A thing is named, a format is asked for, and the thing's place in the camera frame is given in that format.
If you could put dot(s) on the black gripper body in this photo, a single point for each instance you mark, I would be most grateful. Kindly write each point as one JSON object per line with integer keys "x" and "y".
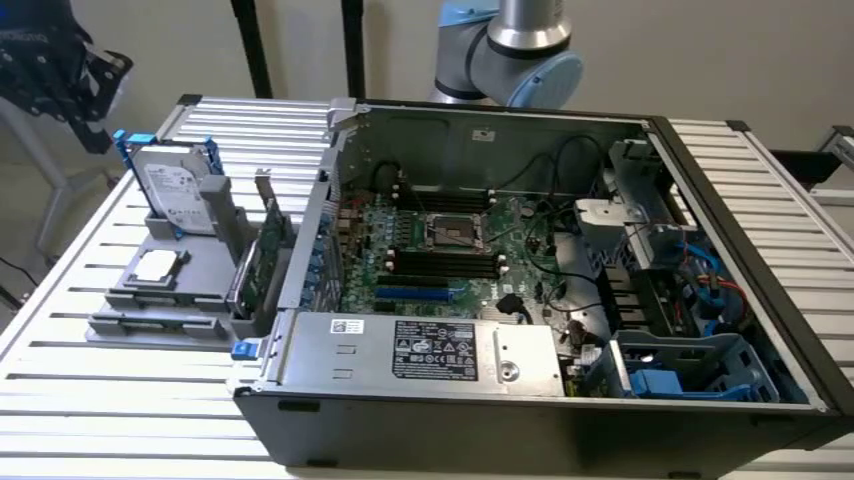
{"x": 36, "y": 55}

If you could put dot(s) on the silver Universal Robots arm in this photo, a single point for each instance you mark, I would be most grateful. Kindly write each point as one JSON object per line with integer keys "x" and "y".
{"x": 527, "y": 30}

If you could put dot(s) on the green RAM stick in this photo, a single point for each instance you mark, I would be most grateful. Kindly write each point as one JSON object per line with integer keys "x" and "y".
{"x": 156, "y": 327}
{"x": 170, "y": 300}

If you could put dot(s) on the black RAM slot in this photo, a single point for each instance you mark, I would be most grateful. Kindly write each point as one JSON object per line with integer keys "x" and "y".
{"x": 446, "y": 259}
{"x": 443, "y": 196}
{"x": 443, "y": 207}
{"x": 446, "y": 265}
{"x": 443, "y": 191}
{"x": 443, "y": 202}
{"x": 446, "y": 271}
{"x": 446, "y": 253}

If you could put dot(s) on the blue expansion slot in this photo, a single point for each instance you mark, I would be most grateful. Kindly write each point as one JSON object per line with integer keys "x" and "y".
{"x": 410, "y": 293}

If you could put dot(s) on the black expansion slot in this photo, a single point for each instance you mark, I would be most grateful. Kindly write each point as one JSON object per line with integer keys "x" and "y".
{"x": 409, "y": 306}

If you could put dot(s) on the hard disk in blue carrier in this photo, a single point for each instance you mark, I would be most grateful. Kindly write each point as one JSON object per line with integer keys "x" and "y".
{"x": 175, "y": 190}

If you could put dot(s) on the black stand pole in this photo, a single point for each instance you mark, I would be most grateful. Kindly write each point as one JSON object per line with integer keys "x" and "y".
{"x": 254, "y": 45}
{"x": 354, "y": 45}

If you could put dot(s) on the silver CPU chip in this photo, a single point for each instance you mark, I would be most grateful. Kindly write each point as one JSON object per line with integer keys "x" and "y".
{"x": 156, "y": 264}

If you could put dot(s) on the grey parts rack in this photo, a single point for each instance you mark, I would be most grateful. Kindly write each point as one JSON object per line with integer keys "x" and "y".
{"x": 201, "y": 275}

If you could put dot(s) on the green graphics card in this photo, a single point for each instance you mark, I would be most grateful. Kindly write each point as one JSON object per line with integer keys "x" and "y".
{"x": 263, "y": 250}

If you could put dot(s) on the blue case latch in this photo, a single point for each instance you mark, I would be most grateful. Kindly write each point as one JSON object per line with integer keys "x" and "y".
{"x": 245, "y": 350}

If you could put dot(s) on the metal CPU socket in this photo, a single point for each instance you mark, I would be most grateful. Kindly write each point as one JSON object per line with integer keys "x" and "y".
{"x": 455, "y": 231}

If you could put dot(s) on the metal slat table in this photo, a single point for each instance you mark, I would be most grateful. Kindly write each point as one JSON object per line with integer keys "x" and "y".
{"x": 100, "y": 400}

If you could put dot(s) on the grey power supply unit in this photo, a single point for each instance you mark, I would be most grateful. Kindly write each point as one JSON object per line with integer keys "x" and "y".
{"x": 361, "y": 360}

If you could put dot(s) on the green motherboard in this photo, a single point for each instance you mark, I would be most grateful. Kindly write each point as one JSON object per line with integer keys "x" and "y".
{"x": 523, "y": 240}

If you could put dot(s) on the black open PC case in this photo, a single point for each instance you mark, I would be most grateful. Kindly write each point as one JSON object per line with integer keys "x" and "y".
{"x": 401, "y": 430}

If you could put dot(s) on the metal disk bay cage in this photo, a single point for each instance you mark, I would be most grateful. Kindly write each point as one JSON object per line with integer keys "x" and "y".
{"x": 634, "y": 210}

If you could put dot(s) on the blue plastic drive cage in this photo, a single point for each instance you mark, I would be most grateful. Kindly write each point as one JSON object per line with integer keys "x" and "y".
{"x": 721, "y": 365}

